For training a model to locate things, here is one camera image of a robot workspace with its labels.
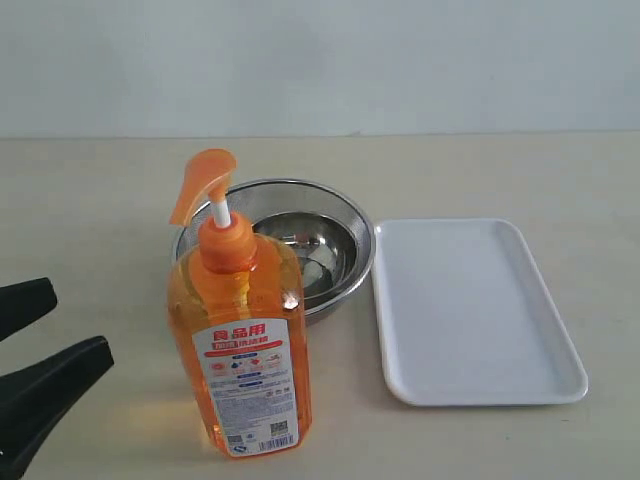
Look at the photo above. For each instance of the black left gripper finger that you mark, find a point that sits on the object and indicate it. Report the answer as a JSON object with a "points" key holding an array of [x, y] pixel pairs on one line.
{"points": [[24, 303], [36, 398]]}

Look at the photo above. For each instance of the orange soap pump bottle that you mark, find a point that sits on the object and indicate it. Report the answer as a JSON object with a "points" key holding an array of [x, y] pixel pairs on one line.
{"points": [[254, 396]]}

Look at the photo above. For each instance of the small stainless steel bowl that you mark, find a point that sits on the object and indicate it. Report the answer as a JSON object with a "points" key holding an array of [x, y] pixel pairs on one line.
{"points": [[326, 251]]}

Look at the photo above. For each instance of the steel mesh strainer basket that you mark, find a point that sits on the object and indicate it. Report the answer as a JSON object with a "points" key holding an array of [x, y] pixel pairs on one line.
{"points": [[350, 220]]}

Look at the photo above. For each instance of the white rectangular plastic tray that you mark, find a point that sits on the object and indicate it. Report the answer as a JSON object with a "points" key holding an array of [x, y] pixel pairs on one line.
{"points": [[465, 317]]}

